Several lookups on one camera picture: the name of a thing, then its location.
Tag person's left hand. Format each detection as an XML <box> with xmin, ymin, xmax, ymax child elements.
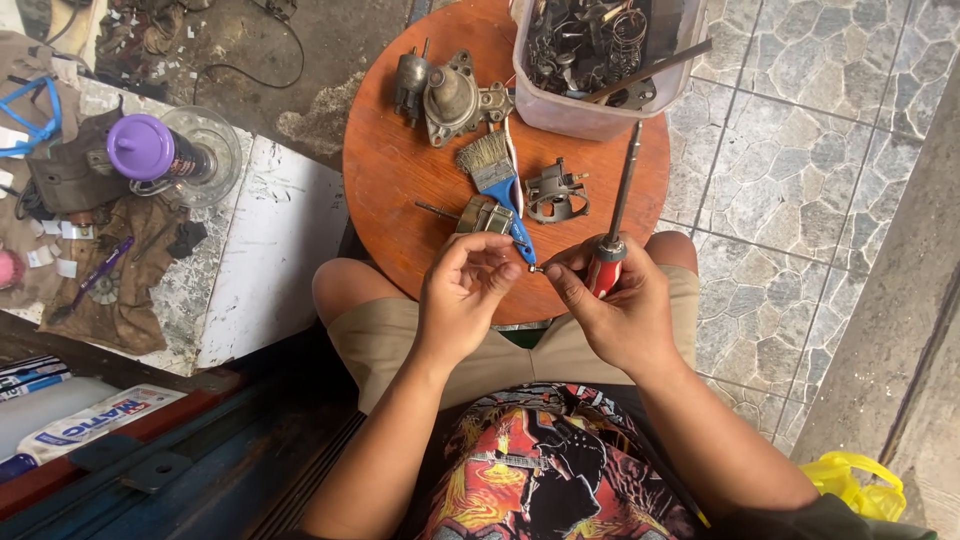
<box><xmin>414</xmin><ymin>231</ymin><xmax>525</xmax><ymax>360</ymax></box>

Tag person's right hand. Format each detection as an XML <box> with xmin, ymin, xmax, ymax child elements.
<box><xmin>541</xmin><ymin>234</ymin><xmax>678</xmax><ymax>375</ymax></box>

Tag red handled screwdriver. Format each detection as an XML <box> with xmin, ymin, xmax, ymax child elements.
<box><xmin>585</xmin><ymin>120</ymin><xmax>645</xmax><ymax>300</ymax></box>

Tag beige shorts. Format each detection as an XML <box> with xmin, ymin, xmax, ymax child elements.
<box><xmin>327</xmin><ymin>264</ymin><xmax>700</xmax><ymax>416</ymax></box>

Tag round wooden stool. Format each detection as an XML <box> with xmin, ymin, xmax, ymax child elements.
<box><xmin>342</xmin><ymin>0</ymin><xmax>672</xmax><ymax>327</ymax></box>

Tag grey brush holder part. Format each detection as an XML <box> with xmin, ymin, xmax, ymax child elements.
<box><xmin>523</xmin><ymin>156</ymin><xmax>591</xmax><ymax>225</ymax></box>

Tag white toothbrush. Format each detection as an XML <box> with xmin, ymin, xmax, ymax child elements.
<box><xmin>501</xmin><ymin>75</ymin><xmax>525</xmax><ymax>219</ymax></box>

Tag printed graphic shirt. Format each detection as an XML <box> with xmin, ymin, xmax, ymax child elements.
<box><xmin>408</xmin><ymin>382</ymin><xmax>710</xmax><ymax>540</ymax></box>

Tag metal starter motor housing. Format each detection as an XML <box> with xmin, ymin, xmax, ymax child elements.
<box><xmin>422</xmin><ymin>48</ymin><xmax>516</xmax><ymax>149</ymax></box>

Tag translucent plastic parts tub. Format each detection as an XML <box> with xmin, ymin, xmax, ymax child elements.
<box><xmin>510</xmin><ymin>0</ymin><xmax>711</xmax><ymax>143</ymax></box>

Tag grey starter solenoid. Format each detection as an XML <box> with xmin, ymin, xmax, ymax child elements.
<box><xmin>393</xmin><ymin>37</ymin><xmax>432</xmax><ymax>129</ymax></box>

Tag rusty metal rod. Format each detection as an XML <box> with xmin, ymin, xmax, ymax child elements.
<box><xmin>583</xmin><ymin>38</ymin><xmax>714</xmax><ymax>105</ymax></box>

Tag black rubber piece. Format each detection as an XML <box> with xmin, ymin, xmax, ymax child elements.
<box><xmin>166</xmin><ymin>220</ymin><xmax>209</xmax><ymax>261</ymax></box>

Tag yellow plastic bag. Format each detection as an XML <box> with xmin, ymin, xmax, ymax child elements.
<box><xmin>798</xmin><ymin>450</ymin><xmax>908</xmax><ymax>523</ymax></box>

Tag clear glass dish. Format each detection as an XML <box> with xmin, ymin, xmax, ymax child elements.
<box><xmin>129</xmin><ymin>105</ymin><xmax>243</xmax><ymax>209</ymax></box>

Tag purple capped spray can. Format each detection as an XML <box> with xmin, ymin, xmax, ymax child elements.
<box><xmin>105</xmin><ymin>113</ymin><xmax>215</xmax><ymax>183</ymax></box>

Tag brown dirty rag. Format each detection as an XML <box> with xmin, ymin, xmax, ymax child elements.
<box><xmin>37</xmin><ymin>191</ymin><xmax>192</xmax><ymax>357</ymax></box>

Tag purple pen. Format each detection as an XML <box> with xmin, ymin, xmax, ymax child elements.
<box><xmin>51</xmin><ymin>236</ymin><xmax>136</xmax><ymax>320</ymax></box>

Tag white printed plastic bag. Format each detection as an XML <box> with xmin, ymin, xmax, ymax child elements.
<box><xmin>15</xmin><ymin>384</ymin><xmax>189</xmax><ymax>466</ymax></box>

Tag pink round object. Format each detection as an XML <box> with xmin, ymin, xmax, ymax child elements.
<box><xmin>0</xmin><ymin>249</ymin><xmax>27</xmax><ymax>291</ymax></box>

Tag blue handled paint brush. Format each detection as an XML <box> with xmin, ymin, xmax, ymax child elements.
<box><xmin>455</xmin><ymin>129</ymin><xmax>538</xmax><ymax>265</ymax></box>

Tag black cable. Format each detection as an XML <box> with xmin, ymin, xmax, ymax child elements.
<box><xmin>191</xmin><ymin>0</ymin><xmax>306</xmax><ymax>106</ymax></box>

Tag blue plastic frame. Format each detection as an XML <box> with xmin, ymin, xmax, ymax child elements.
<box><xmin>0</xmin><ymin>75</ymin><xmax>63</xmax><ymax>159</ymax></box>

